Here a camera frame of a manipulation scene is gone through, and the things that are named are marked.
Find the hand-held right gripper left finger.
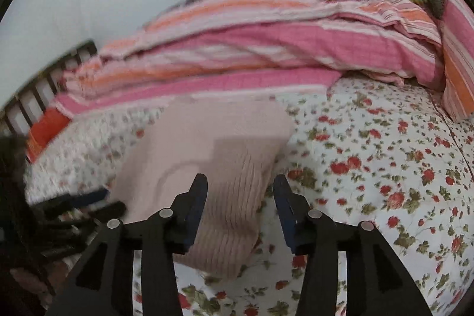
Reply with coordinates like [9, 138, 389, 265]
[46, 173, 209, 316]

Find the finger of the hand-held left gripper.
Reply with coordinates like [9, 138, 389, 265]
[33, 189, 110, 217]
[41, 201, 127, 258]

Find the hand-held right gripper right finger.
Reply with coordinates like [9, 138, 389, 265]
[273, 174, 432, 316]

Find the pink knitted sweater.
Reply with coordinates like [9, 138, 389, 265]
[107, 96, 297, 280]

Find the orange red cloth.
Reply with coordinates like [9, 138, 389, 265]
[27, 108, 72, 164]

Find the floral bed sheet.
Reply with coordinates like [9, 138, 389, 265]
[24, 79, 474, 316]

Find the dark wooden slatted headboard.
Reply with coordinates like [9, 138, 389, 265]
[0, 39, 99, 139]

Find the pink orange striped quilt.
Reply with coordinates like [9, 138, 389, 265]
[55, 0, 445, 117]

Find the pink orange striped pillow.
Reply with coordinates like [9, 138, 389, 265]
[439, 0, 474, 122]

